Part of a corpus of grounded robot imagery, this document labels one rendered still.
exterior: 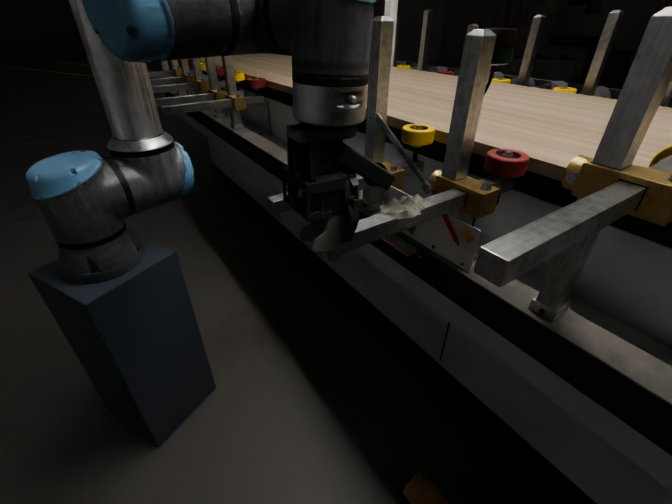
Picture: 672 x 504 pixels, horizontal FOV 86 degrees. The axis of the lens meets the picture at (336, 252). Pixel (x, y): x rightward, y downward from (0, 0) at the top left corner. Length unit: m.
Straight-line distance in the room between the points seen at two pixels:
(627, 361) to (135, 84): 1.06
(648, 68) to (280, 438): 1.23
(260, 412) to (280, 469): 0.21
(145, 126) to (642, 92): 0.92
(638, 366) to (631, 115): 0.36
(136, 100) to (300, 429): 1.05
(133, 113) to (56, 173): 0.21
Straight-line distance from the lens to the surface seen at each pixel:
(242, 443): 1.33
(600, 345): 0.72
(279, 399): 1.39
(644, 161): 0.94
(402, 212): 0.60
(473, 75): 0.70
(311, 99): 0.44
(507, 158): 0.79
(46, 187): 0.97
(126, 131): 1.00
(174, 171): 1.03
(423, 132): 0.93
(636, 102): 0.59
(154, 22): 0.43
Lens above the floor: 1.14
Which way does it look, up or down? 33 degrees down
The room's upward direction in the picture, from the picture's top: straight up
